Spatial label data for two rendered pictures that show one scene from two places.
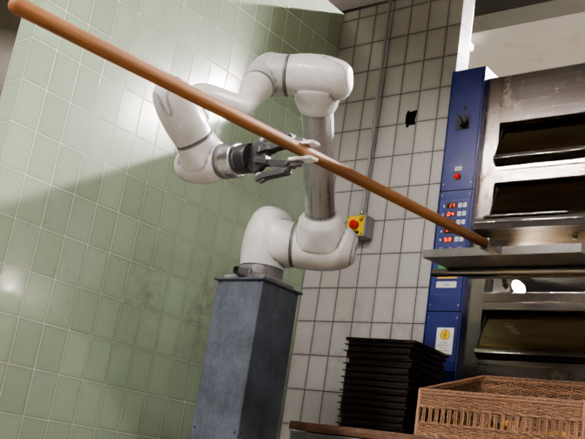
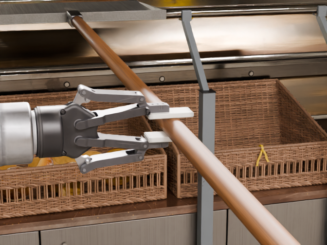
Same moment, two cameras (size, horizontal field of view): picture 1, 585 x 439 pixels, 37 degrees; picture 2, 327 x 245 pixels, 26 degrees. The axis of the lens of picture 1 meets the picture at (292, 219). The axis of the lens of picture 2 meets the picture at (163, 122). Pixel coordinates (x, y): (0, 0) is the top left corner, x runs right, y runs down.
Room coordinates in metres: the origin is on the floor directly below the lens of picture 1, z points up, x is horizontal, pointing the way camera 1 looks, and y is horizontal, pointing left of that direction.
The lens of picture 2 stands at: (1.36, 0.87, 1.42)
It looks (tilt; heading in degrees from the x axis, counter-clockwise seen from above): 15 degrees down; 303
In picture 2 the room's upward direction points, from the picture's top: straight up
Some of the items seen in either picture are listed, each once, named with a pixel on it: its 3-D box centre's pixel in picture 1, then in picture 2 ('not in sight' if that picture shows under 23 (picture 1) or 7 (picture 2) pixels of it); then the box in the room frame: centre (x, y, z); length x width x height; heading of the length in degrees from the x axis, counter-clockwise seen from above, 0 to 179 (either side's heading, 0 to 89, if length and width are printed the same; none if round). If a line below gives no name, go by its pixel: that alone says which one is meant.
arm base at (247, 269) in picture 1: (256, 275); not in sight; (2.91, 0.09, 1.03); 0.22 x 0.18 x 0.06; 141
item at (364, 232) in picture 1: (359, 227); not in sight; (3.64, -0.29, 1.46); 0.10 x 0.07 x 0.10; 50
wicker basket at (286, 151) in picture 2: not in sight; (232, 132); (2.49, -1.30, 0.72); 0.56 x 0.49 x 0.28; 49
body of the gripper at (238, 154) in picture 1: (254, 158); (65, 130); (2.02, 0.12, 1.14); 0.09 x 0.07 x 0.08; 49
